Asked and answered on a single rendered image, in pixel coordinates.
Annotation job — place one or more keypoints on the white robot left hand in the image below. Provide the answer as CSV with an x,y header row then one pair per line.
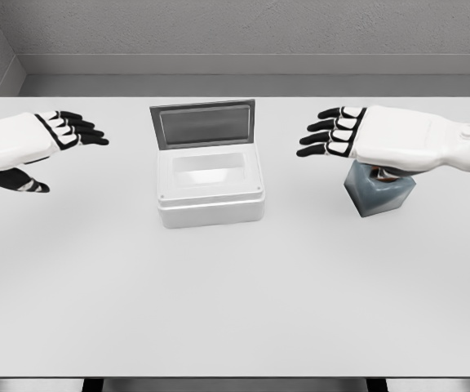
x,y
10,139

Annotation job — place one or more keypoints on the grey hinged box lid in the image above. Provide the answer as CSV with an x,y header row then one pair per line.
x,y
204,124

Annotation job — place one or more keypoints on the blue-grey cube holder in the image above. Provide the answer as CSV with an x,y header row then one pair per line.
x,y
371,200

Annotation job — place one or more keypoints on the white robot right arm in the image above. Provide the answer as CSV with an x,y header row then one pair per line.
x,y
465,143

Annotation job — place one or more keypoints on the white open box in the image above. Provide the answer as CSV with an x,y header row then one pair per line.
x,y
210,204

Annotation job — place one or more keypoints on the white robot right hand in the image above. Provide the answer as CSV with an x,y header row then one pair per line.
x,y
394,136

